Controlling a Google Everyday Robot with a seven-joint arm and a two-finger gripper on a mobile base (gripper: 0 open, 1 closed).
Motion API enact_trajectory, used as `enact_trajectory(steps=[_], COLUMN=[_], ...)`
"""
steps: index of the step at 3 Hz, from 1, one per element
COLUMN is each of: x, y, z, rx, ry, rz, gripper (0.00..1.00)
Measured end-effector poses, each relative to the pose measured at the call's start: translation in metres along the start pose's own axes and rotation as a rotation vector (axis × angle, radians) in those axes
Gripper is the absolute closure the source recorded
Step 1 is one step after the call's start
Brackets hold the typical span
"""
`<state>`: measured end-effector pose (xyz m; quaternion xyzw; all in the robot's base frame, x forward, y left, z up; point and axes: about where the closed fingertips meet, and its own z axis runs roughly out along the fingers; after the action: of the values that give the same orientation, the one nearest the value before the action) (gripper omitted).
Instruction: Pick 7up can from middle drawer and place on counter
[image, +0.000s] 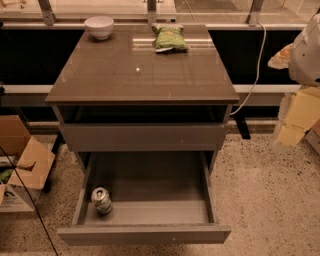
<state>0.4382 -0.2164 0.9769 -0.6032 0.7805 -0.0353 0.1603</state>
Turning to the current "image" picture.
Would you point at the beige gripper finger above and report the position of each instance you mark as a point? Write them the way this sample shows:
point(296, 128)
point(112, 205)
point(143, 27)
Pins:
point(298, 112)
point(281, 59)

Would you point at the silver 7up soda can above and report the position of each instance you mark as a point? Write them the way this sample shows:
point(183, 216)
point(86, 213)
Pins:
point(101, 199)

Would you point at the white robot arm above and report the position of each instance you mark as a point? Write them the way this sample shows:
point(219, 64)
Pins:
point(304, 63)

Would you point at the grey drawer cabinet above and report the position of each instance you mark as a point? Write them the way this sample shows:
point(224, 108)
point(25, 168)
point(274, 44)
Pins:
point(123, 80)

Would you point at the open grey middle drawer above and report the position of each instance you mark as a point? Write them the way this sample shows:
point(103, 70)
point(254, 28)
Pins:
point(157, 198)

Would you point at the closed grey top drawer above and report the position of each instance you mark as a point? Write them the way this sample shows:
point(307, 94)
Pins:
point(142, 137)

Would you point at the cardboard box at right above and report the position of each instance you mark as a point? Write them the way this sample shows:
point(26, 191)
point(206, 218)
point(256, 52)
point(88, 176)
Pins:
point(313, 137)

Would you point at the green chip bag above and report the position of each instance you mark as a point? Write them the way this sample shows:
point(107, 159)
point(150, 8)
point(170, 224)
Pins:
point(169, 38)

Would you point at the white ceramic bowl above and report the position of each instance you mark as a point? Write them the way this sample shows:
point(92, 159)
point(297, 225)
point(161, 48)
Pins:
point(100, 27)

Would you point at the metal window railing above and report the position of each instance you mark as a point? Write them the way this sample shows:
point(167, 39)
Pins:
point(214, 14)

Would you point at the open cardboard box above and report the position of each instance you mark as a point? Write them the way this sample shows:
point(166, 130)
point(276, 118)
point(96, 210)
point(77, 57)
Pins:
point(30, 162)

